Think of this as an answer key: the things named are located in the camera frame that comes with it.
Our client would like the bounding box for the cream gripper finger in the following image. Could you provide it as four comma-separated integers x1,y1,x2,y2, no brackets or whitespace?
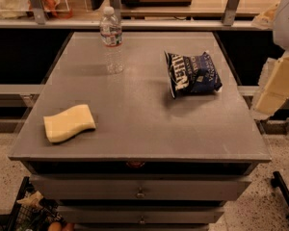
253,53,289,116
251,3,278,30

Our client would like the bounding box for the blue chip bag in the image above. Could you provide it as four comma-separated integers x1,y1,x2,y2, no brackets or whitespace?
165,52,223,99

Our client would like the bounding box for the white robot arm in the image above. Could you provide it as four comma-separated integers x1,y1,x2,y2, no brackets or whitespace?
250,0,289,120

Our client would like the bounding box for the clear plastic water bottle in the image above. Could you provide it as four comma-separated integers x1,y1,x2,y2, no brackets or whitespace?
99,7,123,74

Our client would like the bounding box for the wooden shelf rack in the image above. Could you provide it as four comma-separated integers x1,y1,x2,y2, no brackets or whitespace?
0,0,287,31

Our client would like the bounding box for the black stand leg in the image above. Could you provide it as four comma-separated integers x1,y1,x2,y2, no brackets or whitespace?
271,171,289,207

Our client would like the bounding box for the grey drawer cabinet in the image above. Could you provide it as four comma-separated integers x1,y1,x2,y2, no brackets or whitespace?
10,32,271,231

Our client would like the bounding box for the yellow sponge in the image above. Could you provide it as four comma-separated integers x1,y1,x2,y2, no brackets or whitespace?
43,104,96,143

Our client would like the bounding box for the lower grey drawer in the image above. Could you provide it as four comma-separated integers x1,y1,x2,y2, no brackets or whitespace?
59,206,223,224

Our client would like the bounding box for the grey drawer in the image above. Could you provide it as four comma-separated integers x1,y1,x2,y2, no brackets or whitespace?
59,206,223,224
30,175,250,201

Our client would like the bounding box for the upper grey drawer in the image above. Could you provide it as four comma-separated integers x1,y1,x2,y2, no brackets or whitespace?
30,175,250,201

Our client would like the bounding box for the black wire basket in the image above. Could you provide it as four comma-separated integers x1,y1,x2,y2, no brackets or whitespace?
5,177,75,231

